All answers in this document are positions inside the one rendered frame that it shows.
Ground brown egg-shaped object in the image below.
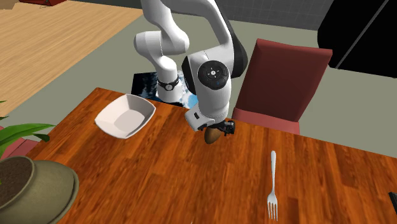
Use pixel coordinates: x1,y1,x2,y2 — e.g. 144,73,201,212
204,127,223,145

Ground red chair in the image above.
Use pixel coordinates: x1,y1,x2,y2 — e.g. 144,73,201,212
231,38,333,136

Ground silver fork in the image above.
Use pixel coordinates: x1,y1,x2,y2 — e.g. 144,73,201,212
267,150,279,221

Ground white square bowl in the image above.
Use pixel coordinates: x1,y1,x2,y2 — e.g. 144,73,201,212
94,94,157,140

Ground black cabinet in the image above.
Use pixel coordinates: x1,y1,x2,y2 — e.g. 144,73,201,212
317,0,397,79

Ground black flat object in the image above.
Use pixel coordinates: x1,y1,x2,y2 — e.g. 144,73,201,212
388,192,397,215

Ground potted green plant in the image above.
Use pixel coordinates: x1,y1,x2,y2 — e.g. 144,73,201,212
0,99,80,224

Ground red chair seat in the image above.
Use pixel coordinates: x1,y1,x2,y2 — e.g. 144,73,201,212
0,125,39,160

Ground red furniture piece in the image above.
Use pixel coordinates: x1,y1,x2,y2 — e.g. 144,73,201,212
18,0,67,7

